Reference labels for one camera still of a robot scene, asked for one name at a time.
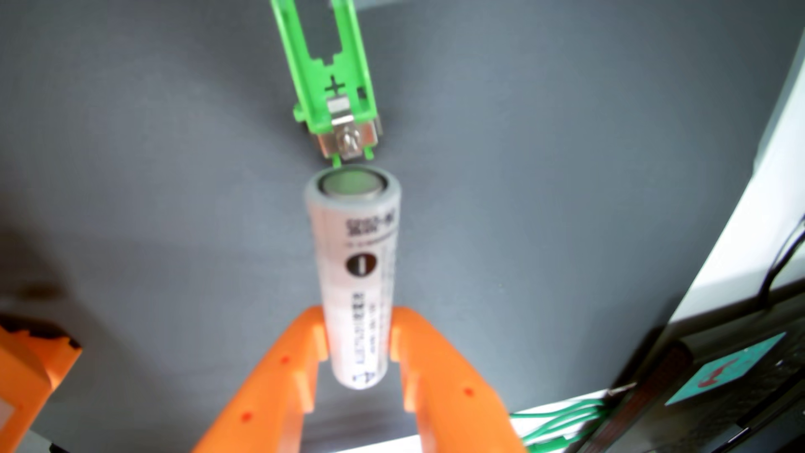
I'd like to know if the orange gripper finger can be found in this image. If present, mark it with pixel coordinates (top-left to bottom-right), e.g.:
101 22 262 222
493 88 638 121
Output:
389 306 527 453
192 306 330 453

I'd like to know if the white cylindrical battery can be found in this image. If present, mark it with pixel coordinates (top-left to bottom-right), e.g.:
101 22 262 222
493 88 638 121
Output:
304 165 402 391

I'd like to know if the orange robot base part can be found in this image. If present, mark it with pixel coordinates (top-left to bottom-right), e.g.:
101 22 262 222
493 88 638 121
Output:
0 312 83 453

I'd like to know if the green battery holder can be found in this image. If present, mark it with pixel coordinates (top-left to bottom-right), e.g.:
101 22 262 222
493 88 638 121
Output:
270 0 384 168

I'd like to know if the dark grey mat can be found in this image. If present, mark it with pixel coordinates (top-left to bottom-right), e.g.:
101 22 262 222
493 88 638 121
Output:
0 0 805 453

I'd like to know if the black Dell laptop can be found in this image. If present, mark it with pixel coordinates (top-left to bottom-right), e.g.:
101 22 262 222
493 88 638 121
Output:
579 296 805 453

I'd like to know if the teal sticker with red mark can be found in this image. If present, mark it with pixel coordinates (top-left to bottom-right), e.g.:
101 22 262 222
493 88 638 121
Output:
665 331 787 407

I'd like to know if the green wire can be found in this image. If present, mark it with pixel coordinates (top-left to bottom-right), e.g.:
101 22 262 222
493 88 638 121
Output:
509 396 608 453

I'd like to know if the black cable with plug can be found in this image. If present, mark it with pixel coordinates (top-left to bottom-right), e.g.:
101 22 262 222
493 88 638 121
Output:
757 214 805 310

